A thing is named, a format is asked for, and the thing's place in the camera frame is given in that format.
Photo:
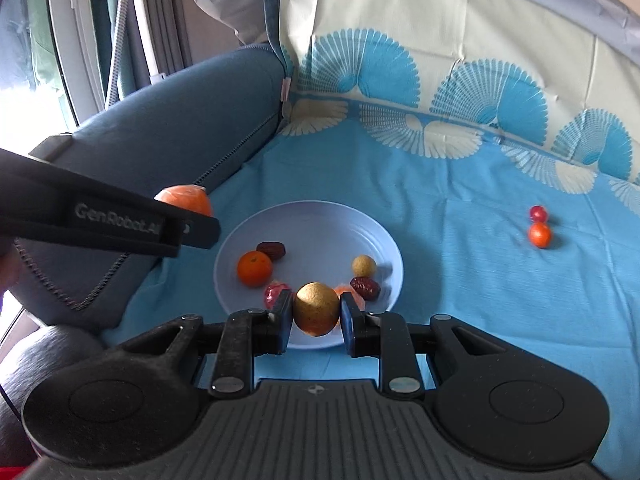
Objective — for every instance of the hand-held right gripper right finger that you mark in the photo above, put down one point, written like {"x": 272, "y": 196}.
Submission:
{"x": 347, "y": 325}

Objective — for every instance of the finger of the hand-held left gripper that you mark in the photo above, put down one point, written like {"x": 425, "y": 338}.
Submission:
{"x": 202, "y": 231}

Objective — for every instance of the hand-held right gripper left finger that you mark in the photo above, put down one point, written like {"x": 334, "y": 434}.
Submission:
{"x": 285, "y": 321}

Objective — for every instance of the tan round longan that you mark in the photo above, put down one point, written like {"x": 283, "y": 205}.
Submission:
{"x": 315, "y": 310}
{"x": 363, "y": 265}

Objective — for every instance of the small orange mandarin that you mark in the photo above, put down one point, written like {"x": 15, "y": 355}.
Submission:
{"x": 254, "y": 269}
{"x": 345, "y": 290}
{"x": 186, "y": 200}
{"x": 540, "y": 235}

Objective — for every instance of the wrinkled dark red date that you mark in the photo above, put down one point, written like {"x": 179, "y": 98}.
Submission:
{"x": 365, "y": 287}
{"x": 271, "y": 250}

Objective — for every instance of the pale lilac round plate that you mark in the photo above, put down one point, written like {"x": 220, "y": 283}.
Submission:
{"x": 310, "y": 230}

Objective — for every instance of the pinkish red round fruit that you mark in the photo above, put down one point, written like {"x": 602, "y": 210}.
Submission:
{"x": 275, "y": 292}

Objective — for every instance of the grey-blue sofa armrest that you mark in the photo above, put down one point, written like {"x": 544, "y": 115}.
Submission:
{"x": 165, "y": 125}

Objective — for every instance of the blue fan-print tablecloth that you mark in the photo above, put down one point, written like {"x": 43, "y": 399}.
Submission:
{"x": 475, "y": 285}

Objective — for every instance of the dark grey fabric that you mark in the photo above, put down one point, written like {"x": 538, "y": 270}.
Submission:
{"x": 45, "y": 360}

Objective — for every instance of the pink fabric tag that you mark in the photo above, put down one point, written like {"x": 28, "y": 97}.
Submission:
{"x": 284, "y": 91}

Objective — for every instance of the small red round fruit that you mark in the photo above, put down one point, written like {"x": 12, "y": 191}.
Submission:
{"x": 538, "y": 213}

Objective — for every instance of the white window frame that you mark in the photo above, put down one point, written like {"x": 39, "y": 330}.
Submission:
{"x": 67, "y": 40}

